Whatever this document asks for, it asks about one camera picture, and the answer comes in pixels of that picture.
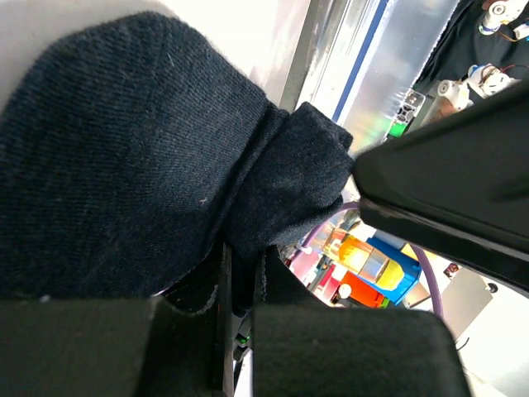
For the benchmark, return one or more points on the aluminium frame rail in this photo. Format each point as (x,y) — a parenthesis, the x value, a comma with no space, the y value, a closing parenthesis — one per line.
(356,61)

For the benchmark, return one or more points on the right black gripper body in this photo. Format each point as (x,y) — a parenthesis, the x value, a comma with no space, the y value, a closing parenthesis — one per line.
(458,187)

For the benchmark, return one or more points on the colourful background clutter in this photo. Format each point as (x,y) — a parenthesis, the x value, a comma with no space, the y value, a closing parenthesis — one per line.
(346,262)

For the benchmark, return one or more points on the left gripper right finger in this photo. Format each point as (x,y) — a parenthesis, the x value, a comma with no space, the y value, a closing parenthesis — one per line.
(285,339)

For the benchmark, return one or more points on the navy patterned sock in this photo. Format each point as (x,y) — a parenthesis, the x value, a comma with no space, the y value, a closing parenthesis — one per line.
(130,147)

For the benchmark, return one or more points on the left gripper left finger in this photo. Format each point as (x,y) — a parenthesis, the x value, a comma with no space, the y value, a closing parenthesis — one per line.
(189,352)

